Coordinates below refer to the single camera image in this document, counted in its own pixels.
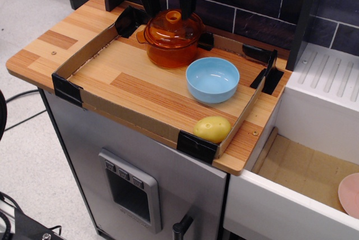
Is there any orange transparent pot lid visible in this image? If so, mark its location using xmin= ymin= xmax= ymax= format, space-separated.
xmin=144 ymin=10 xmax=205 ymax=49

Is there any orange transparent pot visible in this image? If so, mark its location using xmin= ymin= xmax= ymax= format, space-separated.
xmin=136 ymin=27 xmax=204 ymax=68

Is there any cardboard fence with black tape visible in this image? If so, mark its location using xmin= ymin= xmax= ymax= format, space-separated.
xmin=52 ymin=6 xmax=287 ymax=174

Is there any light blue bowl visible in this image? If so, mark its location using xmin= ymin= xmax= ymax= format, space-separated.
xmin=186 ymin=57 xmax=240 ymax=104

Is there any yellow toy potato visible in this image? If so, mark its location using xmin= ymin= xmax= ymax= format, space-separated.
xmin=193 ymin=116 xmax=232 ymax=144

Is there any silver toy dishwasher cabinet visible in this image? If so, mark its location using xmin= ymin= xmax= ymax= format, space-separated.
xmin=41 ymin=91 xmax=227 ymax=239

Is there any white toy sink unit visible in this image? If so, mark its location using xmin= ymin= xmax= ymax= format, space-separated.
xmin=223 ymin=44 xmax=358 ymax=239

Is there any pink plate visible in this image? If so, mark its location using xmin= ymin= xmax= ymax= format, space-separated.
xmin=338 ymin=173 xmax=358 ymax=219

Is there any black upright post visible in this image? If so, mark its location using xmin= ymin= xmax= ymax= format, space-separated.
xmin=286 ymin=0 xmax=316 ymax=71

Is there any black floor cable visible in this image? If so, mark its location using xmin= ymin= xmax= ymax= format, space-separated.
xmin=4 ymin=89 xmax=47 ymax=132

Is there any black oven door handle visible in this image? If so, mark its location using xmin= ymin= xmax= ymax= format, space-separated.
xmin=172 ymin=215 xmax=194 ymax=240

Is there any black camera mount foreground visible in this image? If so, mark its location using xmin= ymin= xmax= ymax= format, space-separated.
xmin=1 ymin=192 xmax=64 ymax=240

